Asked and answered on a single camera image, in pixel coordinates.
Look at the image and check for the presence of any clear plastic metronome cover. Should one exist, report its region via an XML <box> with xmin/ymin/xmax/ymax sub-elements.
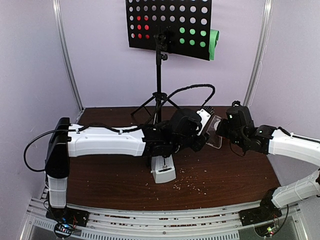
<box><xmin>206</xmin><ymin>115</ymin><xmax>223</xmax><ymax>149</ymax></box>

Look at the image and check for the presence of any grey metronome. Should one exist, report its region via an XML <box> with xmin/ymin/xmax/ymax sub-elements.
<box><xmin>151</xmin><ymin>155</ymin><xmax>176</xmax><ymax>184</ymax></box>

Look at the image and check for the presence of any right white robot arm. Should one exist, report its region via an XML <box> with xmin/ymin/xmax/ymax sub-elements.
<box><xmin>214</xmin><ymin>100</ymin><xmax>320</xmax><ymax>221</ymax></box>

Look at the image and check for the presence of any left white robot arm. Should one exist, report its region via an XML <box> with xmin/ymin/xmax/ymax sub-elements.
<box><xmin>44</xmin><ymin>107</ymin><xmax>214</xmax><ymax>222</ymax></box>

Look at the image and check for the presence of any green paper sheet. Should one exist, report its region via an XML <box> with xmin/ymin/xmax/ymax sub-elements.
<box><xmin>208</xmin><ymin>29</ymin><xmax>220</xmax><ymax>61</ymax></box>

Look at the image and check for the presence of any black perforated music stand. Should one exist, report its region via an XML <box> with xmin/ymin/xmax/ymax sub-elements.
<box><xmin>125</xmin><ymin>0</ymin><xmax>212</xmax><ymax>125</ymax></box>

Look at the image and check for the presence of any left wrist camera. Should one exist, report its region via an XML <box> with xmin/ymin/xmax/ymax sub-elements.
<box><xmin>196</xmin><ymin>106</ymin><xmax>215</xmax><ymax>136</ymax></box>

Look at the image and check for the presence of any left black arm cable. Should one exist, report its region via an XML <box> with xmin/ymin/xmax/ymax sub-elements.
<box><xmin>154</xmin><ymin>83</ymin><xmax>216</xmax><ymax>123</ymax></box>

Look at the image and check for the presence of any right aluminium frame post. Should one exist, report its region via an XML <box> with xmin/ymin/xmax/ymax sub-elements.
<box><xmin>243</xmin><ymin>0</ymin><xmax>274</xmax><ymax>107</ymax></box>

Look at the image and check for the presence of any aluminium frame post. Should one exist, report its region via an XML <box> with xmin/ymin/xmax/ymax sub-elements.
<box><xmin>243</xmin><ymin>0</ymin><xmax>274</xmax><ymax>107</ymax></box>
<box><xmin>52</xmin><ymin>0</ymin><xmax>85</xmax><ymax>112</ymax></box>

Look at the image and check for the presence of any aluminium front rail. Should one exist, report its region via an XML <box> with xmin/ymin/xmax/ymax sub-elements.
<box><xmin>24</xmin><ymin>197</ymin><xmax>308</xmax><ymax>240</ymax></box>

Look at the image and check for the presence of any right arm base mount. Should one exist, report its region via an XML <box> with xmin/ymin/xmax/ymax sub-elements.
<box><xmin>238</xmin><ymin>206</ymin><xmax>282</xmax><ymax>226</ymax></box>

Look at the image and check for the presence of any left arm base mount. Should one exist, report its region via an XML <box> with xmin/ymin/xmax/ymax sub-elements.
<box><xmin>45</xmin><ymin>207</ymin><xmax>90</xmax><ymax>227</ymax></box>

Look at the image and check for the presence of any left aluminium frame post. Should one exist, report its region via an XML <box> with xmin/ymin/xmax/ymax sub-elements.
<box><xmin>52</xmin><ymin>0</ymin><xmax>85</xmax><ymax>112</ymax></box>

